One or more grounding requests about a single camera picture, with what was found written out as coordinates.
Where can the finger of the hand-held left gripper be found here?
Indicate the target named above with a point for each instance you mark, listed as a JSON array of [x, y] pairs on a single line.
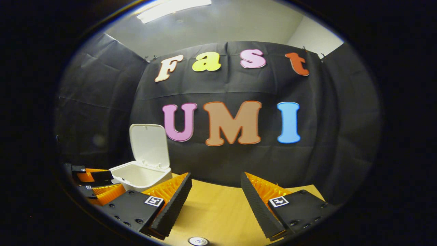
[[109, 195], [99, 176]]

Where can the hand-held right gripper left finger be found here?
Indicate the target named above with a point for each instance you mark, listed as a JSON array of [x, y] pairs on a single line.
[[172, 208]]

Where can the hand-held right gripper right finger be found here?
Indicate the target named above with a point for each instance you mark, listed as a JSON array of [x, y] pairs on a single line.
[[257, 208]]

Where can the silver pop can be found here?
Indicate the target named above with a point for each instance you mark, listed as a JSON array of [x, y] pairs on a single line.
[[198, 241]]

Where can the white desktop garbage bin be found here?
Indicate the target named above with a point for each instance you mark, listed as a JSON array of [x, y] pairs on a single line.
[[150, 143]]

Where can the wooden desktop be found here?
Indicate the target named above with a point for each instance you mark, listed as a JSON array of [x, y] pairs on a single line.
[[218, 212]]

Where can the black backdrop cloth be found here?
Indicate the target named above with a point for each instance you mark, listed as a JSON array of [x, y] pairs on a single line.
[[324, 136]]

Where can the ceiling light panel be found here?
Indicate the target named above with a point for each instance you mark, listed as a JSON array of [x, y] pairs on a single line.
[[170, 8]]

